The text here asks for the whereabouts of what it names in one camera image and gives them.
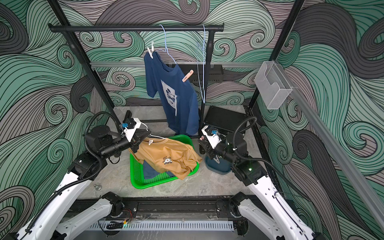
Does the light blue wire hanger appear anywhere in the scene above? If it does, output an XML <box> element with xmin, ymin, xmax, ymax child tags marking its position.
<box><xmin>196</xmin><ymin>25</ymin><xmax>207</xmax><ymax>104</ymax></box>

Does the white slotted cable duct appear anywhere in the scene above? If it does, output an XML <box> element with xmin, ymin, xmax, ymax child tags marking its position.
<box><xmin>86</xmin><ymin>220</ymin><xmax>235</xmax><ymax>232</ymax></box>

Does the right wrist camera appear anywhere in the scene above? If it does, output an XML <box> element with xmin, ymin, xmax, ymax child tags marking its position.
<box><xmin>202</xmin><ymin>125</ymin><xmax>222</xmax><ymax>149</ymax></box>

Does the dark navy t-shirt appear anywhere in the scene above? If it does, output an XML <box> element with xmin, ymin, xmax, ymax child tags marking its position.
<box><xmin>144</xmin><ymin>52</ymin><xmax>200</xmax><ymax>136</ymax></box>

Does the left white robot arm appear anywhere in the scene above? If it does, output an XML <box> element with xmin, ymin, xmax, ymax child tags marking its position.
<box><xmin>6</xmin><ymin>112</ymin><xmax>151</xmax><ymax>240</ymax></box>

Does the pink white clothespin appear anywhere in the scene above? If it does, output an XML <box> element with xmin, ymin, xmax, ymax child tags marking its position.
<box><xmin>182</xmin><ymin>70</ymin><xmax>194</xmax><ymax>82</ymax></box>

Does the black clothes rack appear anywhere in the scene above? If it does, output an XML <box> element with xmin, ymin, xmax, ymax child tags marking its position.
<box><xmin>48</xmin><ymin>24</ymin><xmax>224</xmax><ymax>121</ymax></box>

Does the white wire hanger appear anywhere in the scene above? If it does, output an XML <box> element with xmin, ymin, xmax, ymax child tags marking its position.
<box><xmin>141</xmin><ymin>122</ymin><xmax>166</xmax><ymax>139</ymax></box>

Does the green plastic basket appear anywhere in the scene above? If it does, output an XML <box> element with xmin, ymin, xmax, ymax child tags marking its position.
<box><xmin>130</xmin><ymin>135</ymin><xmax>200</xmax><ymax>189</ymax></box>

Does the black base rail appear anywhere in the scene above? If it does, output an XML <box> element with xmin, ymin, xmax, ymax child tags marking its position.
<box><xmin>68</xmin><ymin>194</ymin><xmax>265</xmax><ymax>221</ymax></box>

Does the light blue t-shirt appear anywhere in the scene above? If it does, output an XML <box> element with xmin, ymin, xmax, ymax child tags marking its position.
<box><xmin>143</xmin><ymin>161</ymin><xmax>175</xmax><ymax>180</ymax></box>

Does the clear mesh wall holder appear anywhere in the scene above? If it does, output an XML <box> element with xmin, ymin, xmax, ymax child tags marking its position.
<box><xmin>255</xmin><ymin>61</ymin><xmax>292</xmax><ymax>110</ymax></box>

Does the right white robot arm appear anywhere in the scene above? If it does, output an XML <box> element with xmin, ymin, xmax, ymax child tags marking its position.
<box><xmin>198</xmin><ymin>117</ymin><xmax>325</xmax><ymax>240</ymax></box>

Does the black case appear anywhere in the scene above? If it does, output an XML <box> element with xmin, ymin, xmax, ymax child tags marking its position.
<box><xmin>203</xmin><ymin>106</ymin><xmax>247</xmax><ymax>134</ymax></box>

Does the silver metal bolt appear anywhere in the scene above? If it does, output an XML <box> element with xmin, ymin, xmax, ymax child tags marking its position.
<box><xmin>94</xmin><ymin>185</ymin><xmax>102</xmax><ymax>191</ymax></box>

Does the dark teal plastic bin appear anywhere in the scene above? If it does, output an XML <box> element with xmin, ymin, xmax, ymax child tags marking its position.
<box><xmin>205</xmin><ymin>156</ymin><xmax>232</xmax><ymax>175</ymax></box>

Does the tan yellow t-shirt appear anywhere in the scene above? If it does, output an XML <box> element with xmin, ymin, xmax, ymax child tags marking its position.
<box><xmin>133</xmin><ymin>138</ymin><xmax>202</xmax><ymax>180</ymax></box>

